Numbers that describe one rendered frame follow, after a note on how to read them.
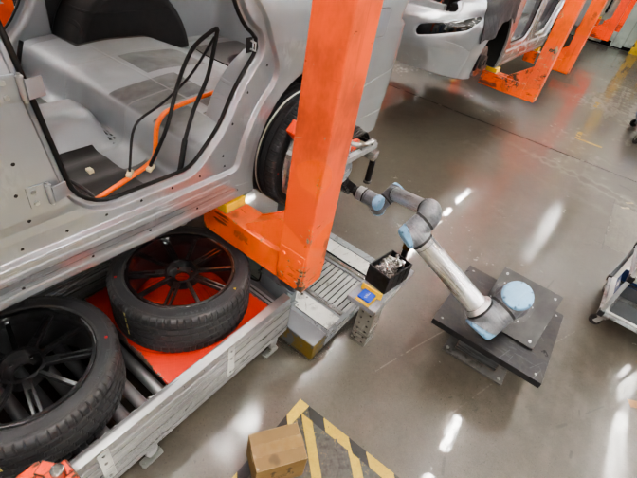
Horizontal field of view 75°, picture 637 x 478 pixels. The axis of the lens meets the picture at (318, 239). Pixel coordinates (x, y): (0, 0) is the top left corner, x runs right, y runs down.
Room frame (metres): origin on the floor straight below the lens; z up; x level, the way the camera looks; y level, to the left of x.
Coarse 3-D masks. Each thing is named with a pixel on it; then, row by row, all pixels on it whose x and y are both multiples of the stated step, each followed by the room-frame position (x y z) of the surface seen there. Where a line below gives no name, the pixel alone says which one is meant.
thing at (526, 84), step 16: (576, 0) 5.01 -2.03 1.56; (560, 16) 5.05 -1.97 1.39; (576, 16) 5.04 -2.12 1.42; (560, 32) 5.01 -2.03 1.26; (544, 48) 5.05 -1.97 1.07; (560, 48) 5.04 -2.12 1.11; (544, 64) 5.01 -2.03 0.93; (480, 80) 5.31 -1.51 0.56; (496, 80) 5.23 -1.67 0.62; (512, 80) 5.14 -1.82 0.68; (528, 80) 5.06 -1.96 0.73; (544, 80) 5.01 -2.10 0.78; (528, 96) 5.02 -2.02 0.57
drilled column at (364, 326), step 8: (360, 312) 1.57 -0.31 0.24; (360, 320) 1.56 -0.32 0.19; (368, 320) 1.54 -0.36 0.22; (376, 320) 1.58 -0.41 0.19; (360, 328) 1.55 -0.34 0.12; (368, 328) 1.53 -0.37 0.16; (352, 336) 1.57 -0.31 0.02; (360, 336) 1.55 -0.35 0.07; (368, 336) 1.54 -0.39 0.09; (360, 344) 1.54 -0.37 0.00
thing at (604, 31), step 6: (624, 0) 10.33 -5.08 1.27; (630, 0) 10.31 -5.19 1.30; (618, 6) 10.35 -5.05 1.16; (624, 6) 10.30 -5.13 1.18; (618, 12) 10.32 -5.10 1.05; (624, 12) 10.38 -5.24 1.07; (612, 18) 10.34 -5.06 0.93; (618, 18) 10.29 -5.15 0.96; (606, 24) 10.39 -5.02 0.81; (612, 24) 10.31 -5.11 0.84; (594, 30) 10.44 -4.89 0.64; (600, 30) 10.39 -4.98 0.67; (606, 30) 10.34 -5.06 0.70; (612, 30) 10.28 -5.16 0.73; (594, 36) 10.41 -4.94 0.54; (600, 36) 10.36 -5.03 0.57; (606, 36) 10.31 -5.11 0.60
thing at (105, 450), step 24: (264, 312) 1.31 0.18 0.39; (288, 312) 1.44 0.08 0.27; (240, 336) 1.15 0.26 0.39; (216, 360) 1.01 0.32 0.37; (168, 384) 0.85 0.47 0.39; (192, 384) 0.90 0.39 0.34; (144, 408) 0.74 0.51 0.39; (168, 408) 0.79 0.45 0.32; (120, 432) 0.64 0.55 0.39; (144, 432) 0.70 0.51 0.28; (96, 456) 0.55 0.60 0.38
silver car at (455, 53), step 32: (416, 0) 4.63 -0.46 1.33; (448, 0) 5.25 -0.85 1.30; (480, 0) 4.49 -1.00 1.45; (544, 0) 6.14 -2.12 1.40; (416, 32) 4.42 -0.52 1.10; (448, 32) 4.38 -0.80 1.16; (480, 32) 4.47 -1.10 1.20; (512, 32) 5.22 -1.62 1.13; (544, 32) 6.93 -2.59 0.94; (416, 64) 4.44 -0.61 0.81; (448, 64) 4.41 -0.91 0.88; (480, 64) 4.85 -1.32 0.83
